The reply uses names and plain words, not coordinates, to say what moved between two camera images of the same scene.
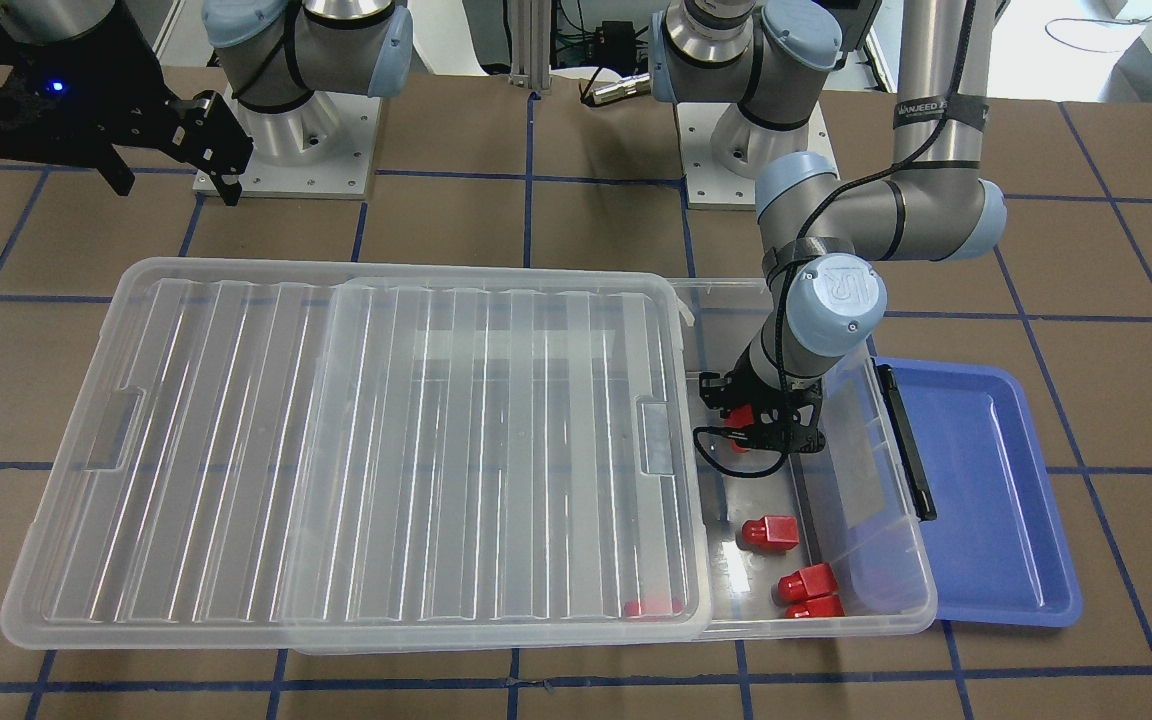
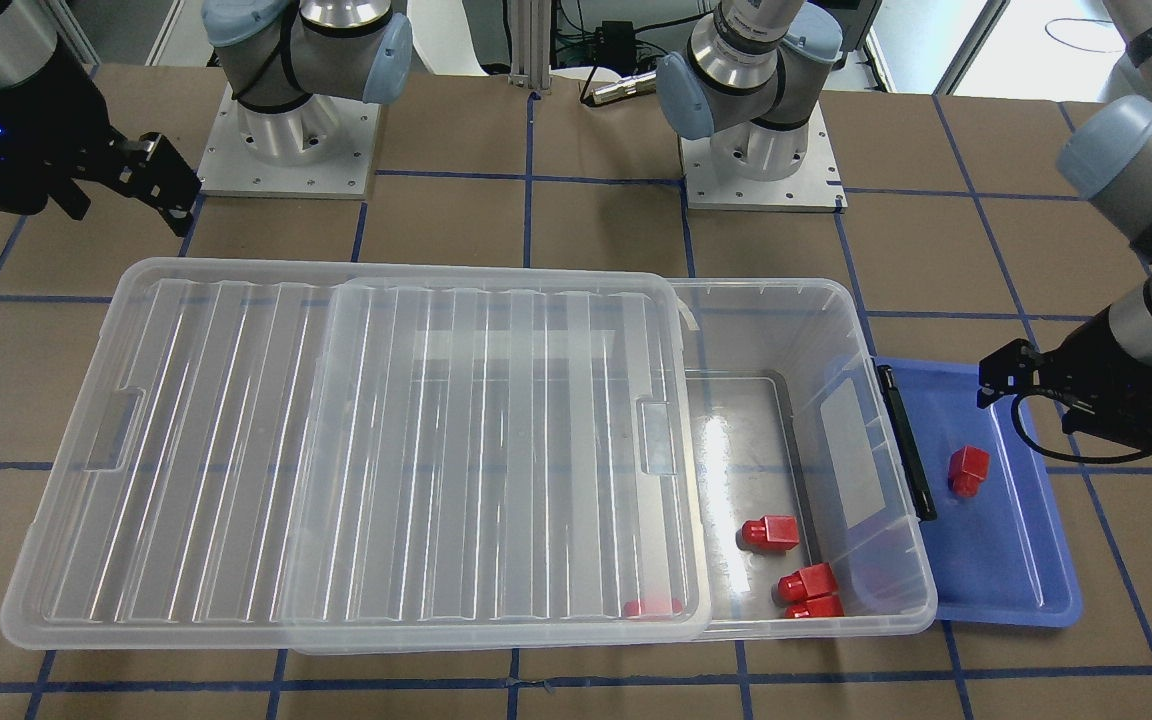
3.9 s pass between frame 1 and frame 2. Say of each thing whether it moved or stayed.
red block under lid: stayed
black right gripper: moved
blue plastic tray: stayed
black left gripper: moved
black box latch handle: stayed
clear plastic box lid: stayed
